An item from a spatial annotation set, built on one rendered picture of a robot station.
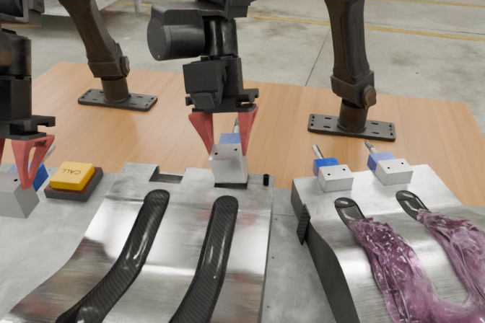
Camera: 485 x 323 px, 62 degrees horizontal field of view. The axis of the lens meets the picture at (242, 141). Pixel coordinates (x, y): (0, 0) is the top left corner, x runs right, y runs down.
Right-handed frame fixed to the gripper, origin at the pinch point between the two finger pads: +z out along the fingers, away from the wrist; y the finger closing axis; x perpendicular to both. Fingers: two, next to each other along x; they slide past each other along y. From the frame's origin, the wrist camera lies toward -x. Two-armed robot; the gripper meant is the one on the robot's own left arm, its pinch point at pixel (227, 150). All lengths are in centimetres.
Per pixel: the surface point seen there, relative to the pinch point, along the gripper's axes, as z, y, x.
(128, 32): -33, -165, 302
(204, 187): 5.9, -4.1, -1.0
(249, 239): 10.6, 4.3, -8.9
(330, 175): 6.7, 15.6, 7.1
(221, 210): 8.3, -0.7, -4.4
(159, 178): 5.7, -13.5, 3.2
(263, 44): -14, -37, 300
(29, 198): 2.8, -26.0, -13.1
